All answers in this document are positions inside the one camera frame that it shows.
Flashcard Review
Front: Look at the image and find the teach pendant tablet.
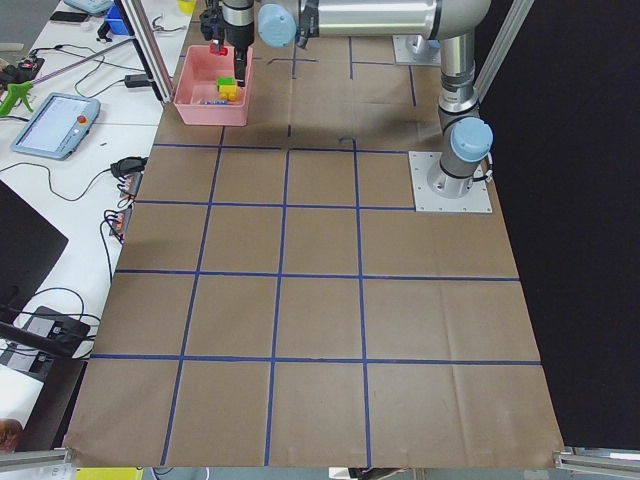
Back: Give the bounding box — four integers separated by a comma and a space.
10, 93, 101, 160

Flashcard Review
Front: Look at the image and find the aluminium frame post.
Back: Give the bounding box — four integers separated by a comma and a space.
114, 0, 174, 104

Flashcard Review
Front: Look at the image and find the yellow toy block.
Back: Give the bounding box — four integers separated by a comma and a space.
218, 84, 240, 102

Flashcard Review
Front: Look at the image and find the pink plastic box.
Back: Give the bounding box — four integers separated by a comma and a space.
174, 45, 253, 127

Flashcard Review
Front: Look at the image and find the black monitor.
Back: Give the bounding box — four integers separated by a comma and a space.
0, 182, 68, 323

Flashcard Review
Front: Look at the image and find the yellow tape roll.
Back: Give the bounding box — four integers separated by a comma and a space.
176, 0, 197, 15

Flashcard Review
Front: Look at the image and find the black power adapter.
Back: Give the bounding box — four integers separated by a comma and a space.
123, 74, 151, 89

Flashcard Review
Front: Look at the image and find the blue storage bin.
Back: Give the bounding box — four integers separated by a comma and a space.
104, 4, 129, 36

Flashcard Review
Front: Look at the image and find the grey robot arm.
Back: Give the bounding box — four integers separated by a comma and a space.
200, 0, 493, 199

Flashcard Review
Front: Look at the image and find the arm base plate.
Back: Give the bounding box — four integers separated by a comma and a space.
393, 35, 441, 67
408, 151, 493, 214

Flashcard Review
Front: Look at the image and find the red toy block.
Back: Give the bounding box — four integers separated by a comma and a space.
209, 42, 228, 56

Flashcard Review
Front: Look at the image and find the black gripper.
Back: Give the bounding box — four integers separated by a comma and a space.
225, 23, 253, 88
199, 0, 225, 43

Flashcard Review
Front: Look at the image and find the green toy block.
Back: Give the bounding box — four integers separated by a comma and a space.
216, 77, 236, 87

